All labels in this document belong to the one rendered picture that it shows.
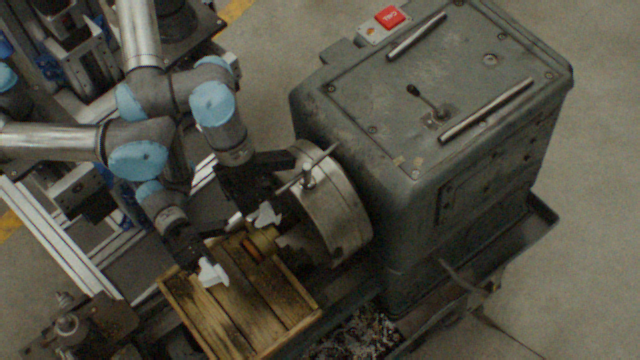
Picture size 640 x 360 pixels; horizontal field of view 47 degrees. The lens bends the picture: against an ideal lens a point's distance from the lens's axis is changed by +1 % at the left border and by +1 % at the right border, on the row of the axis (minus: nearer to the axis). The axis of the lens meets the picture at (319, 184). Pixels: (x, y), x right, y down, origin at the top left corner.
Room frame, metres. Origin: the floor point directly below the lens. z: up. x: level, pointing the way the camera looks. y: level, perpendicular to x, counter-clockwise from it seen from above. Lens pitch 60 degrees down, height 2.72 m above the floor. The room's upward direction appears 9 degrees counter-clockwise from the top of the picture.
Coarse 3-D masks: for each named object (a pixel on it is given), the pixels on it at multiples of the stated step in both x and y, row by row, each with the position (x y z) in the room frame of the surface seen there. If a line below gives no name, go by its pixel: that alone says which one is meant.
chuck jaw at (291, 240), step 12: (300, 228) 0.82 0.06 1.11; (276, 240) 0.80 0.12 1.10; (288, 240) 0.80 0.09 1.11; (300, 240) 0.79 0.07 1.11; (312, 240) 0.78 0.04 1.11; (288, 252) 0.78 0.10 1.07; (300, 252) 0.77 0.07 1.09; (312, 252) 0.75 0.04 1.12; (324, 252) 0.75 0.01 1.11; (336, 252) 0.75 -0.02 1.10
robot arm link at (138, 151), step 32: (0, 128) 1.05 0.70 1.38; (32, 128) 1.04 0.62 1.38; (64, 128) 1.02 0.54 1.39; (96, 128) 1.00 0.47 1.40; (128, 128) 0.97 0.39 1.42; (160, 128) 0.97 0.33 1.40; (0, 160) 1.00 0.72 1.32; (64, 160) 0.97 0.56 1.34; (96, 160) 0.95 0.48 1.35; (128, 160) 0.90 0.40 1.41; (160, 160) 0.90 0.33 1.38
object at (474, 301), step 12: (432, 252) 0.84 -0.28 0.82; (444, 264) 0.80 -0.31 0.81; (456, 276) 0.78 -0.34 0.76; (468, 288) 0.77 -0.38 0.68; (480, 288) 0.83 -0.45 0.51; (492, 288) 0.87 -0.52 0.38; (468, 300) 0.85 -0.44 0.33; (480, 300) 0.88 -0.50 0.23; (456, 312) 0.87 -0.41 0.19; (468, 312) 0.86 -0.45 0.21; (480, 312) 0.92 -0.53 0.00; (456, 324) 0.86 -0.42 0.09
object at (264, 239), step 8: (256, 232) 0.83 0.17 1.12; (264, 232) 0.82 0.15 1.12; (272, 232) 0.82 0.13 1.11; (248, 240) 0.81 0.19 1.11; (256, 240) 0.80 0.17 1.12; (264, 240) 0.80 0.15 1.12; (272, 240) 0.81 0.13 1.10; (248, 248) 0.79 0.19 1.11; (256, 248) 0.79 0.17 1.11; (264, 248) 0.79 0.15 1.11; (272, 248) 0.79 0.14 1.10; (248, 256) 0.80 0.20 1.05; (256, 256) 0.77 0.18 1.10; (264, 256) 0.77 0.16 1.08; (272, 256) 0.78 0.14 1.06; (256, 264) 0.76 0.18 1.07
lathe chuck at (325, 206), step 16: (304, 160) 0.94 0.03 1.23; (288, 176) 0.90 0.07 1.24; (320, 176) 0.89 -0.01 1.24; (288, 192) 0.87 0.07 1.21; (304, 192) 0.85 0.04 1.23; (320, 192) 0.85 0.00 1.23; (336, 192) 0.85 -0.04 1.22; (304, 208) 0.82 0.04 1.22; (320, 208) 0.81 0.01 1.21; (336, 208) 0.81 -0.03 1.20; (304, 224) 0.83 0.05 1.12; (320, 224) 0.78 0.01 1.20; (336, 224) 0.78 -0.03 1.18; (352, 224) 0.79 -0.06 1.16; (320, 240) 0.77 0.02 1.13; (336, 240) 0.76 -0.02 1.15; (352, 240) 0.77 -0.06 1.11
